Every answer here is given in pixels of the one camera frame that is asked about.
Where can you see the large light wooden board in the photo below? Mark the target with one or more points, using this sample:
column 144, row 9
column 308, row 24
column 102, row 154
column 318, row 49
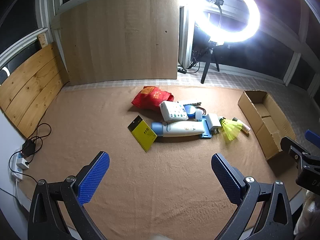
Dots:
column 117, row 35

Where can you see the small chipboard piece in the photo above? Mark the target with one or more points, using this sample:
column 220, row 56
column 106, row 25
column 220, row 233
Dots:
column 44, row 40

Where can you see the white charger plug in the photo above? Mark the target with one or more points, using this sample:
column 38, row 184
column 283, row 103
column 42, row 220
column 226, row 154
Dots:
column 213, row 122

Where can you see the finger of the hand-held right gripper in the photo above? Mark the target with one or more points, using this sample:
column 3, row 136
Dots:
column 288, row 143
column 313, row 136

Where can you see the yellow shuttlecock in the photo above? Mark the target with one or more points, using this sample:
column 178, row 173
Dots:
column 231, row 128

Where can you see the black power strip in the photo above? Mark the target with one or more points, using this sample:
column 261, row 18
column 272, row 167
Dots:
column 182, row 70

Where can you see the yellow and black booklet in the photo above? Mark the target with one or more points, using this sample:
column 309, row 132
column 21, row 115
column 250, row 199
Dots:
column 143, row 133

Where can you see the white power strip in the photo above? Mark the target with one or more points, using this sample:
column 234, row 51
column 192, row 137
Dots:
column 18, row 168

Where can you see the white window frame post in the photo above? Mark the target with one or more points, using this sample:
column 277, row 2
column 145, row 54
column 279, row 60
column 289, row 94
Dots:
column 186, row 35

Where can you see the white bottle with blue cap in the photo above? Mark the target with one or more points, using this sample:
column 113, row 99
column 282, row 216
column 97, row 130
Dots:
column 180, row 129

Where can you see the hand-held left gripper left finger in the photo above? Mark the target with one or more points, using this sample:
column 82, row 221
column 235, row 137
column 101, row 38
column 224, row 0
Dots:
column 93, row 177

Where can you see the blue phone stand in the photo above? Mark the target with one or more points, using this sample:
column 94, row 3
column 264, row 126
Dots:
column 207, row 133

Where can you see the white slim tube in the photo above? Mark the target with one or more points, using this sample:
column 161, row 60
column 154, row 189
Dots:
column 191, row 102

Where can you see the pink tube with grey cap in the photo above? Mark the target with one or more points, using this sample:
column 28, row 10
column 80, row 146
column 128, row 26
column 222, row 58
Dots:
column 245, row 128

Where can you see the blue round lid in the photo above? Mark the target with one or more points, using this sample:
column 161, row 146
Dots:
column 190, row 110

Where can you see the brown cardboard box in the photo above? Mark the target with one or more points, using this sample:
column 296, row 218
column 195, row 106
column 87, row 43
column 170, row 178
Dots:
column 265, row 120

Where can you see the white printed tissue pack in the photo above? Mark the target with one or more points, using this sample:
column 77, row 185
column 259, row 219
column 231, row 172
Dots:
column 173, row 111

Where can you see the person's right hand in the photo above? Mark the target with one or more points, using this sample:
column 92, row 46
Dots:
column 311, row 210

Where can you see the black power adapter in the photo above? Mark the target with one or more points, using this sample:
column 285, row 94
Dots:
column 28, row 148

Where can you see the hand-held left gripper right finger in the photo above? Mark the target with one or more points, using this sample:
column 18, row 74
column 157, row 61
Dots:
column 226, row 177

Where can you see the red plastic bag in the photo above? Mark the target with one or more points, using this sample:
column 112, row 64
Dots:
column 152, row 97

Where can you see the wooden plank panel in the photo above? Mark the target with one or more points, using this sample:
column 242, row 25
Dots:
column 30, row 85

